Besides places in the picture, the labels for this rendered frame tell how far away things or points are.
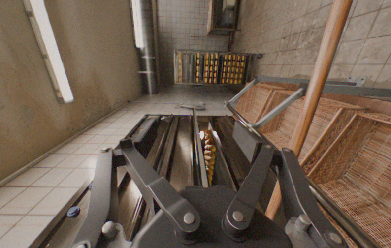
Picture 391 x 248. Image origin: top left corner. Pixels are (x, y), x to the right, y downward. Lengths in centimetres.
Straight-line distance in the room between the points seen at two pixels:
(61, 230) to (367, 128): 148
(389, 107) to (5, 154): 206
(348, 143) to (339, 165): 14
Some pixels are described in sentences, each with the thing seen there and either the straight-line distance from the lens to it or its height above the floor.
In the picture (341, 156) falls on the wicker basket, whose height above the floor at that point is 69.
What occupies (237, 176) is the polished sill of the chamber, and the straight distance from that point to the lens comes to 94.
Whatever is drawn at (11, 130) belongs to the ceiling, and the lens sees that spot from 137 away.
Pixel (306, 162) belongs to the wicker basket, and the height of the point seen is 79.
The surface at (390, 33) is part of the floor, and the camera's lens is 183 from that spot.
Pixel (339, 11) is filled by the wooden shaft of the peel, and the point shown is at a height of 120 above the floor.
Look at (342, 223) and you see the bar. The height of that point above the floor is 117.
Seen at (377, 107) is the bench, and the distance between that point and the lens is 106.
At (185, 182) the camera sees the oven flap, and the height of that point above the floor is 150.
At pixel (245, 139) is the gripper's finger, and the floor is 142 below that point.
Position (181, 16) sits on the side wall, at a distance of 541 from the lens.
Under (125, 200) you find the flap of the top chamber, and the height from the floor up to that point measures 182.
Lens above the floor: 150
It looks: 4 degrees down
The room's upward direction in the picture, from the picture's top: 89 degrees counter-clockwise
